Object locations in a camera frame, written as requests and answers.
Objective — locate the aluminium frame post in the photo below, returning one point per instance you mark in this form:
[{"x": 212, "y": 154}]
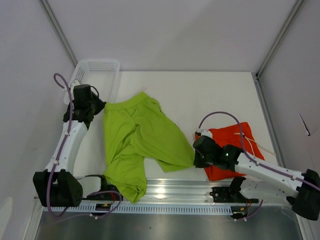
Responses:
[
  {"x": 53, "y": 20},
  {"x": 288, "y": 23}
]

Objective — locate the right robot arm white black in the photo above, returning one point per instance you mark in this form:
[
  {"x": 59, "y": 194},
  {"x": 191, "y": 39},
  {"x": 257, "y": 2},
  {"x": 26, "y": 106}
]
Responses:
[{"x": 259, "y": 180}]

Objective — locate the slotted white cable duct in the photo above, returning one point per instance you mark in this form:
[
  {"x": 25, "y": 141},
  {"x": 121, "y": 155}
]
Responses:
[{"x": 126, "y": 208}]

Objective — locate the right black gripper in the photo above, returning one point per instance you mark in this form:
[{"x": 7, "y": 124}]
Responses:
[{"x": 198, "y": 163}]

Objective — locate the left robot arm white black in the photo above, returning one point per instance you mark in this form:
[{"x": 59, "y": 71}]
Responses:
[{"x": 64, "y": 157}]

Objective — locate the right aluminium frame post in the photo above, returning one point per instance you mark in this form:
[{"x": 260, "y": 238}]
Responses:
[{"x": 288, "y": 23}]

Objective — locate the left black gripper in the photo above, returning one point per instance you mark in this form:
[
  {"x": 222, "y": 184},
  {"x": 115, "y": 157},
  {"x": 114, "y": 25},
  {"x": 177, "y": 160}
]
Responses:
[{"x": 101, "y": 104}]

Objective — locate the lime green shorts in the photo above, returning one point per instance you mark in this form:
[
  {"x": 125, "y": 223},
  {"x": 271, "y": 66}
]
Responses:
[{"x": 137, "y": 129}]

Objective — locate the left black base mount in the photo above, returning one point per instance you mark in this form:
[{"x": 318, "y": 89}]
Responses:
[{"x": 113, "y": 195}]

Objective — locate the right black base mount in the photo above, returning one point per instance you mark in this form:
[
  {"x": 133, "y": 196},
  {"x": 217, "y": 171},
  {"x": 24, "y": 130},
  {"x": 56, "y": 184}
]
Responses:
[{"x": 231, "y": 193}]

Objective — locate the aluminium mounting rail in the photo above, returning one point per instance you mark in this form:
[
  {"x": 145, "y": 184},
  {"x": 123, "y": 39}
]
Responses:
[{"x": 200, "y": 191}]

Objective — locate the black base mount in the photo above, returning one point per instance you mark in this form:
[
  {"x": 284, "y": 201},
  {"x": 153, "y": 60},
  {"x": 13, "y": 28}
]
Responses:
[
  {"x": 231, "y": 193},
  {"x": 113, "y": 195}
]

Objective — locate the white plastic basket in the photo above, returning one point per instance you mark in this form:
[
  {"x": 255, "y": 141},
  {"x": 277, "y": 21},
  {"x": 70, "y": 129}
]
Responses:
[{"x": 103, "y": 74}]

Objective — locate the left aluminium frame post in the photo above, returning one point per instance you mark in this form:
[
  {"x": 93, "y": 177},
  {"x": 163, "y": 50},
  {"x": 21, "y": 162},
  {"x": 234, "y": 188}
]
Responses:
[{"x": 53, "y": 20}]

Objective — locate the orange shorts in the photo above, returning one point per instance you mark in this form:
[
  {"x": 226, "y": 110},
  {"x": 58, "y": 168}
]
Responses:
[{"x": 230, "y": 135}]

